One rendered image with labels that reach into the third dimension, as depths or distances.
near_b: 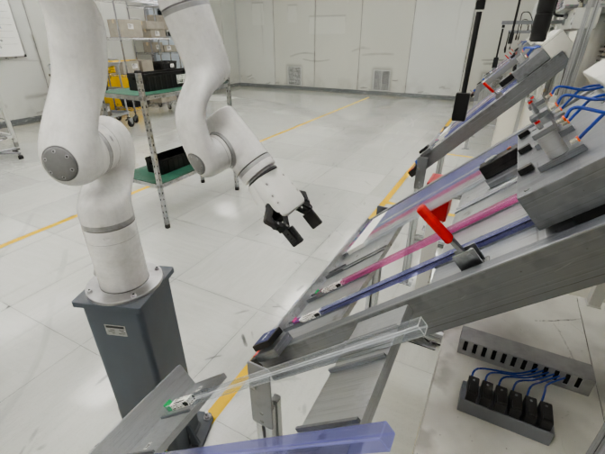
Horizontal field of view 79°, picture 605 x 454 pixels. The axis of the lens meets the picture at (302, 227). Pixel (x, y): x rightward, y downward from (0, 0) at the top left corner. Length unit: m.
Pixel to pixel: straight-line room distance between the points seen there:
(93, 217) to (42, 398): 1.11
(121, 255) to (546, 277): 0.85
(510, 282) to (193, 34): 0.65
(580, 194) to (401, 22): 9.12
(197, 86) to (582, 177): 0.61
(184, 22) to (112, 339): 0.79
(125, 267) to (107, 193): 0.19
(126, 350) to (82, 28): 0.77
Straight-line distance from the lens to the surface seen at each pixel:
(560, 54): 1.88
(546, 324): 1.17
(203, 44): 0.77
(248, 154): 0.77
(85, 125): 0.85
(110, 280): 1.03
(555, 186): 0.49
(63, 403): 1.86
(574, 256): 0.48
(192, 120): 0.73
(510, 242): 0.55
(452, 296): 0.51
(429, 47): 9.39
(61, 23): 0.86
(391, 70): 9.59
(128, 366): 1.18
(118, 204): 0.95
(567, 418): 0.96
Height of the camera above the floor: 1.29
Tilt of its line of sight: 28 degrees down
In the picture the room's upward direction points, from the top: straight up
